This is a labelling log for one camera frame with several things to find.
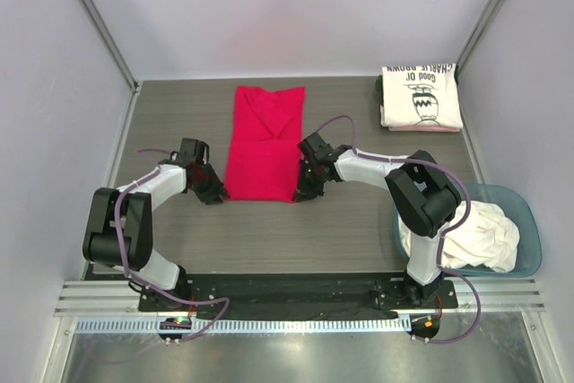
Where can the crumpled white t shirt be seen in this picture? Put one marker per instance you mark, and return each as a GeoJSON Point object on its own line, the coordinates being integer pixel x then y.
{"type": "Point", "coordinates": [480, 234]}

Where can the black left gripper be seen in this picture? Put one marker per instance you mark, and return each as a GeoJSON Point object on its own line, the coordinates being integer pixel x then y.
{"type": "Point", "coordinates": [212, 195]}

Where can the folded white printed t shirt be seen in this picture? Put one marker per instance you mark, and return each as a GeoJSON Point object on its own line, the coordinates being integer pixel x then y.
{"type": "Point", "coordinates": [420, 95]}

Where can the right aluminium corner post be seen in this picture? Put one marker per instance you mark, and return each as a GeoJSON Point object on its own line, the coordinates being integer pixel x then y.
{"type": "Point", "coordinates": [483, 23]}

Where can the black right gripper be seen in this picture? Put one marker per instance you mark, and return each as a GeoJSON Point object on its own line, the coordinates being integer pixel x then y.
{"type": "Point", "coordinates": [304, 191]}

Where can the aluminium rail frame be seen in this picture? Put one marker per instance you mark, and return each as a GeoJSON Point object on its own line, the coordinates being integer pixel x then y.
{"type": "Point", "coordinates": [109, 298]}

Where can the left aluminium corner post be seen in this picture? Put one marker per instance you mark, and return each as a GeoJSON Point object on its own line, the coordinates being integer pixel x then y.
{"type": "Point", "coordinates": [109, 43]}

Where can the folded dark green t shirt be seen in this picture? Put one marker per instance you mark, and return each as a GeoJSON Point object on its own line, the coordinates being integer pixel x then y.
{"type": "Point", "coordinates": [380, 89]}

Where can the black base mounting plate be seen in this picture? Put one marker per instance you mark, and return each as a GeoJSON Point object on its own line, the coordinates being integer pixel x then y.
{"type": "Point", "coordinates": [315, 297]}

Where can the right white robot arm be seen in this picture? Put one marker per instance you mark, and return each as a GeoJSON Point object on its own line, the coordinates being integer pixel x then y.
{"type": "Point", "coordinates": [425, 198]}

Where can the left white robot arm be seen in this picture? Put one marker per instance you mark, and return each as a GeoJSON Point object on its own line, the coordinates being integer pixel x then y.
{"type": "Point", "coordinates": [119, 230]}

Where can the blue plastic basket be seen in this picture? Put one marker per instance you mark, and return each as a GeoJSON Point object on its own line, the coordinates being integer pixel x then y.
{"type": "Point", "coordinates": [529, 249]}

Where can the red t shirt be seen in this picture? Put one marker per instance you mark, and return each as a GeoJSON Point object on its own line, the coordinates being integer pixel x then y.
{"type": "Point", "coordinates": [263, 162]}

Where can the aluminium corner post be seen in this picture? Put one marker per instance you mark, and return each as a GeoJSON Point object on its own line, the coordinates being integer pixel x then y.
{"type": "Point", "coordinates": [109, 43]}
{"type": "Point", "coordinates": [483, 23]}

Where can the folded pink t shirt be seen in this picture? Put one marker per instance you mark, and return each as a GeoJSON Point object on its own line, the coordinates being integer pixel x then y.
{"type": "Point", "coordinates": [425, 129]}

